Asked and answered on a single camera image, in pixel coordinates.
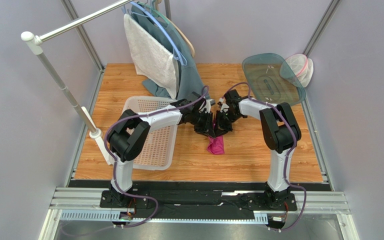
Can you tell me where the blue clothes hanger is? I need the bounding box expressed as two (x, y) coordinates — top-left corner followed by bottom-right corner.
(121, 1), (188, 66)

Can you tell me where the white clothes rack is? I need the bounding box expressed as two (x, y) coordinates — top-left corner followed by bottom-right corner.
(20, 0), (135, 166)

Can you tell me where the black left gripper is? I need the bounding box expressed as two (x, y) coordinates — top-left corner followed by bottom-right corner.
(189, 110), (216, 139)

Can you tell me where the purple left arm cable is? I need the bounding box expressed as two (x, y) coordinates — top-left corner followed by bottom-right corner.
(103, 85), (211, 229)

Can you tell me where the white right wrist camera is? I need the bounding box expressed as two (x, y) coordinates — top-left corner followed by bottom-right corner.
(218, 97), (230, 113)

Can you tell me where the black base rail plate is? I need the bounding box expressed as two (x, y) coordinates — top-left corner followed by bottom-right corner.
(99, 181), (298, 220)

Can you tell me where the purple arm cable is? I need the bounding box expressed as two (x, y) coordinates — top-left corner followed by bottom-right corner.
(103, 85), (211, 229)
(220, 82), (308, 233)

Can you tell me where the wooden clothes hanger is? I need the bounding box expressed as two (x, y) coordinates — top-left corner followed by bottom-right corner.
(154, 0), (196, 58)

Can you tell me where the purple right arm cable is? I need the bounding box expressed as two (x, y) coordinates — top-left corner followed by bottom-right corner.
(220, 82), (308, 233)

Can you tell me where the blue-grey shirt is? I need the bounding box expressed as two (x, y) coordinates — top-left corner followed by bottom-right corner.
(130, 5), (204, 100)

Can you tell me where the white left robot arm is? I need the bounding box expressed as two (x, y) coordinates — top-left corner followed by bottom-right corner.
(103, 86), (216, 200)

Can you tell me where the white towel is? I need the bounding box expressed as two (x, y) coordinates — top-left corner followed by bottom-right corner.
(123, 14), (179, 99)

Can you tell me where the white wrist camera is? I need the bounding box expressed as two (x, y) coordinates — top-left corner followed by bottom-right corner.
(200, 98), (216, 113)
(218, 97), (230, 113)

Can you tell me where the transparent teal plastic lid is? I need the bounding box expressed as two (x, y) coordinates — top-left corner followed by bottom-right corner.
(242, 53), (306, 106)

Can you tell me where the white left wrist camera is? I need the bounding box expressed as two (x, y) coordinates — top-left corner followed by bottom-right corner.
(200, 98), (216, 113)

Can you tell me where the magenta paper napkin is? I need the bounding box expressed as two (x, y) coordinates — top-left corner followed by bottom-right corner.
(206, 136), (225, 155)

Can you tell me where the white plastic basket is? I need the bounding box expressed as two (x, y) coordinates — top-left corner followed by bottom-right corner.
(123, 96), (178, 171)

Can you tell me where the white mesh laundry bag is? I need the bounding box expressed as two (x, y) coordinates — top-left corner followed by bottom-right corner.
(279, 54), (314, 88)

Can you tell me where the green clothes hanger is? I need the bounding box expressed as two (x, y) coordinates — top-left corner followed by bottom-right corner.
(137, 0), (172, 26)

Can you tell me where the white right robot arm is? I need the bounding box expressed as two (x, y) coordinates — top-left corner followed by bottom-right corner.
(214, 89), (301, 209)

